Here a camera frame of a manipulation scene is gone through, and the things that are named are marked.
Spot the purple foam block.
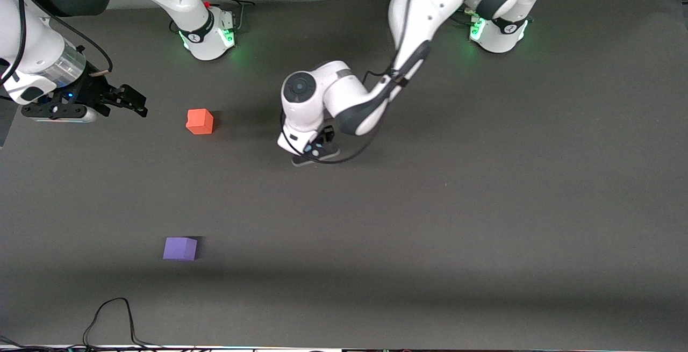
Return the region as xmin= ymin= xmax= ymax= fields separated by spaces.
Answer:
xmin=163 ymin=236 xmax=198 ymax=262

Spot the orange foam block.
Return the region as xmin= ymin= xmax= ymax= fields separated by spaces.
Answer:
xmin=186 ymin=109 xmax=214 ymax=135

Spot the black looped floor cable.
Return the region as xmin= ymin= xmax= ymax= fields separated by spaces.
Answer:
xmin=82 ymin=297 xmax=162 ymax=350

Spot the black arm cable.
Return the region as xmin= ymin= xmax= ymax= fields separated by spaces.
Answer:
xmin=0 ymin=0 xmax=114 ymax=87
xmin=279 ymin=0 xmax=431 ymax=165

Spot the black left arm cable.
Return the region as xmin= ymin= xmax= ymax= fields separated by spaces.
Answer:
xmin=279 ymin=0 xmax=431 ymax=165

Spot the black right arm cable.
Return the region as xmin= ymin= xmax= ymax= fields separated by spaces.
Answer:
xmin=0 ymin=0 xmax=114 ymax=87

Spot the black right base cable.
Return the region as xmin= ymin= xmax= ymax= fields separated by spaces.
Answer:
xmin=202 ymin=0 xmax=256 ymax=33

